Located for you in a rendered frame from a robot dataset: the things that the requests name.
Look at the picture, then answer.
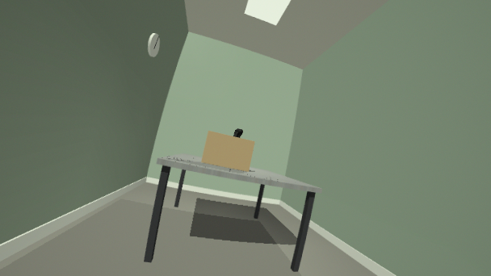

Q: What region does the tan wooden board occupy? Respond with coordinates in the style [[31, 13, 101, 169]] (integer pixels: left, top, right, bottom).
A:
[[201, 131, 255, 172]]

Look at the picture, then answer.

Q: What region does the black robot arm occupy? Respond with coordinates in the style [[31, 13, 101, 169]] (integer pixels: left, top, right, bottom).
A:
[[233, 129, 243, 138]]

